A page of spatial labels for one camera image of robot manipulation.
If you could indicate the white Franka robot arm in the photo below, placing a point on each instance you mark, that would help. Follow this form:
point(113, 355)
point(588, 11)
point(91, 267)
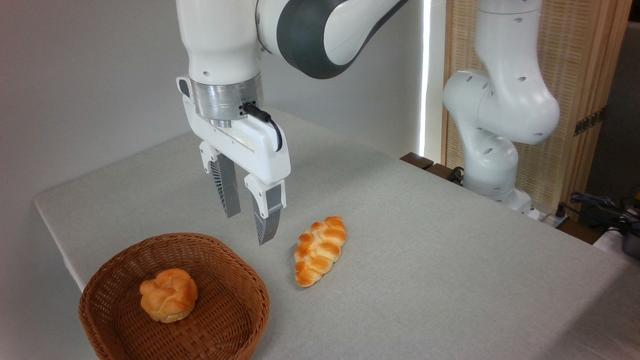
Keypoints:
point(220, 40)

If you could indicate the grey tablecloth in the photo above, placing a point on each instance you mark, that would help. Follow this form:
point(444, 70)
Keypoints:
point(425, 275)

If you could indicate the round knotted bread roll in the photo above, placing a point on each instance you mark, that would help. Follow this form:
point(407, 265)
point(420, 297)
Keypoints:
point(168, 295)

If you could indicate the wooden woven folding screen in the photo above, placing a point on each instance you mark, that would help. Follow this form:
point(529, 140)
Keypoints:
point(580, 50)

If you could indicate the long braided bread loaf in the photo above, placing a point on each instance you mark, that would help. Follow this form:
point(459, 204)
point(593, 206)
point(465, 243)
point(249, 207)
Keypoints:
point(320, 250)

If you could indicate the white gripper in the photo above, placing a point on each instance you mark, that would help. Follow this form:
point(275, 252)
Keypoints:
point(260, 150)

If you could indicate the white power strip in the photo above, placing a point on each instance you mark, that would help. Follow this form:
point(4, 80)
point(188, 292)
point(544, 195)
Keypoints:
point(550, 218)

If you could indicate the black screen hinge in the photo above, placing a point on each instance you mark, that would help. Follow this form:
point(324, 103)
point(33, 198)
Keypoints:
point(590, 121)

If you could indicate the brown wicker basket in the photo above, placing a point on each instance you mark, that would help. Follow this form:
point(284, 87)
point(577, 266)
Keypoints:
point(230, 310)

